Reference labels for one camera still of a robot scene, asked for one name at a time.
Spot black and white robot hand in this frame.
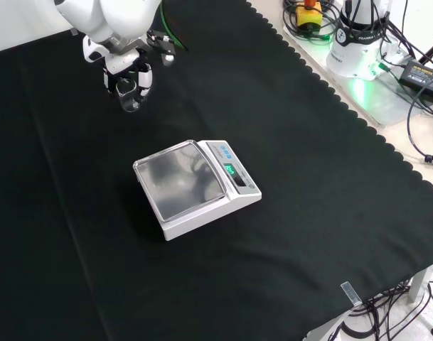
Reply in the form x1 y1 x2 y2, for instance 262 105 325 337
82 35 154 104

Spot small clear glass beaker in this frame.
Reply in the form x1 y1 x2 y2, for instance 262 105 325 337
115 77 141 114

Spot white electronic balance steel pan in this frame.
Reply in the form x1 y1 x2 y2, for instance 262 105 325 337
132 139 263 242

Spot black bench cloth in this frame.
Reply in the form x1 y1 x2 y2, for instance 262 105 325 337
0 0 433 341

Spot yellow stop button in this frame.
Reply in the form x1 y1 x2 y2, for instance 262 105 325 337
296 0 324 31

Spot black power adapter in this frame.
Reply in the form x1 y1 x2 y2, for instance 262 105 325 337
398 59 433 101

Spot white bench leg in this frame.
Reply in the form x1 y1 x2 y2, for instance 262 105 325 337
410 264 433 305

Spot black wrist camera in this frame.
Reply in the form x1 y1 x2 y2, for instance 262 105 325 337
146 29 178 67

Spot green cable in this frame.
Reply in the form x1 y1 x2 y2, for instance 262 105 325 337
160 0 189 51

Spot black cable loops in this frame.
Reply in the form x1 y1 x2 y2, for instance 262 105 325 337
282 0 342 45

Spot black cable with ribbed sleeve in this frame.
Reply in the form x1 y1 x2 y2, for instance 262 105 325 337
406 87 433 165

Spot black cable bundle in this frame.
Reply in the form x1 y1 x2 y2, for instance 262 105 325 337
338 278 433 341

